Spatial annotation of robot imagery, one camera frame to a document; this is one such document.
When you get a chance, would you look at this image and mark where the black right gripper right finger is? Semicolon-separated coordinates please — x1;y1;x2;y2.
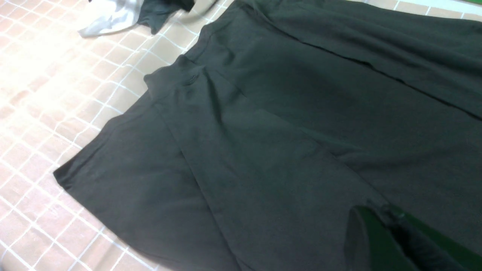
388;205;482;271

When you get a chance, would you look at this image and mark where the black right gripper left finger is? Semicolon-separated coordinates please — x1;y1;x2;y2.
345;206;417;271

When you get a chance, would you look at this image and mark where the dark gray long-sleeve shirt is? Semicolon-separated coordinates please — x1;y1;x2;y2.
54;0;482;271

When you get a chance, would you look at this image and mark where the white crumpled shirt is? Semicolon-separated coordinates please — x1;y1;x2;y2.
78;0;144;38

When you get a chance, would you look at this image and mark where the dark gray crumpled garment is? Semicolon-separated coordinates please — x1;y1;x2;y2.
137;0;195;35

